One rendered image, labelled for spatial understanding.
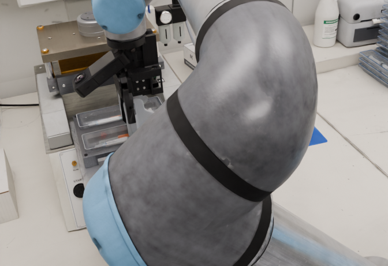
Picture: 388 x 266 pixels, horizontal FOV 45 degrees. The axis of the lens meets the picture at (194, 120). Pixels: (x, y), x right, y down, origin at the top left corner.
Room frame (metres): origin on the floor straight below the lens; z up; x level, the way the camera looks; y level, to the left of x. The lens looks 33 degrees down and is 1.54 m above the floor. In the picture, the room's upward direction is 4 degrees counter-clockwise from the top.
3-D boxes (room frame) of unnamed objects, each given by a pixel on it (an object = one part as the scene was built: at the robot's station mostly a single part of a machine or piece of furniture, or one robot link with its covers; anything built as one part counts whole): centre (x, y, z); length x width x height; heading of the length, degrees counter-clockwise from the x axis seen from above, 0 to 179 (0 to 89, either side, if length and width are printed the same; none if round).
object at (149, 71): (0.79, 0.11, 1.15); 0.09 x 0.08 x 0.12; 107
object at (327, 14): (1.59, -0.50, 0.92); 0.09 x 0.08 x 0.25; 25
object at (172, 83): (1.04, 0.07, 0.97); 0.26 x 0.05 x 0.07; 17
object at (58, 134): (0.97, 0.34, 0.97); 0.25 x 0.05 x 0.07; 17
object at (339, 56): (1.57, -0.34, 0.77); 0.84 x 0.30 x 0.04; 108
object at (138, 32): (0.79, 0.11, 1.23); 0.08 x 0.08 x 0.05
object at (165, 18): (1.26, 0.05, 1.05); 0.15 x 0.05 x 0.15; 107
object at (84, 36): (1.11, 0.21, 1.08); 0.31 x 0.24 x 0.13; 107
